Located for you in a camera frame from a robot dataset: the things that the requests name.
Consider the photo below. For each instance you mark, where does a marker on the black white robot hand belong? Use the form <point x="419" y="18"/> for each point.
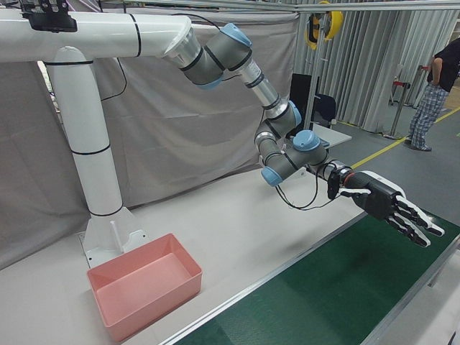
<point x="381" y="201"/>

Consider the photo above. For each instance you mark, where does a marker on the pink plastic basket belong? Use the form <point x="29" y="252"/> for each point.
<point x="118" y="305"/>

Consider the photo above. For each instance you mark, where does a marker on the grey desk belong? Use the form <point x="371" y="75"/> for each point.
<point x="334" y="134"/>

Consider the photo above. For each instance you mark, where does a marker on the green conveyor belt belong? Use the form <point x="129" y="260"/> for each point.
<point x="341" y="287"/>

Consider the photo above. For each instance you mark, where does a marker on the person in plaid trousers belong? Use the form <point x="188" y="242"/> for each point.
<point x="427" y="108"/>

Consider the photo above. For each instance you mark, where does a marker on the dark office chair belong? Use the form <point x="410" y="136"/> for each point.
<point x="325" y="108"/>

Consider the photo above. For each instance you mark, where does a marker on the red belt barrier stand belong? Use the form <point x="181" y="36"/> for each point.
<point x="399" y="83"/>

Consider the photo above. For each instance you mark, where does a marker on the grey pleated curtain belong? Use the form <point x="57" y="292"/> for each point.
<point x="370" y="72"/>

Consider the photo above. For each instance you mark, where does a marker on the black upright screen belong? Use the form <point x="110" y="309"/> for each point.
<point x="302" y="97"/>

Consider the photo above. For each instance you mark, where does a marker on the grey fabric curtain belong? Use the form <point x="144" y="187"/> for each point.
<point x="179" y="125"/>

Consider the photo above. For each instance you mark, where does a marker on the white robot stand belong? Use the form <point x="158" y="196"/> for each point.
<point x="93" y="143"/>

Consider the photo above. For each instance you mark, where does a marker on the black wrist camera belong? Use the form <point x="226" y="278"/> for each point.
<point x="333" y="185"/>

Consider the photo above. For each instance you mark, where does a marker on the black head camera mount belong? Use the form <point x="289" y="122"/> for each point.
<point x="50" y="19"/>

